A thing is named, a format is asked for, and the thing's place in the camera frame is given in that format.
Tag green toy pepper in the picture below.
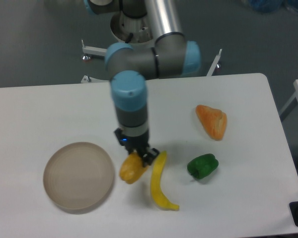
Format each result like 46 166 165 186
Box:
187 154 219 180

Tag beige round plate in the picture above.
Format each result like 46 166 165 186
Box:
43 142 115 214

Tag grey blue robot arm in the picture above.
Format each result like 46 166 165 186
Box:
84 0 201 166

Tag yellow toy pepper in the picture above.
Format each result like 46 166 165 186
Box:
119 152 149 184

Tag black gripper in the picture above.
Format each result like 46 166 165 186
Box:
114 128 160 167

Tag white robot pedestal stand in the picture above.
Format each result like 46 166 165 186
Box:
79 12 223 84

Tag yellow toy banana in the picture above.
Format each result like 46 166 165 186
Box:
150 151 180 211

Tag blue object in background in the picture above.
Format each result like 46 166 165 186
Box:
242 0 298 14

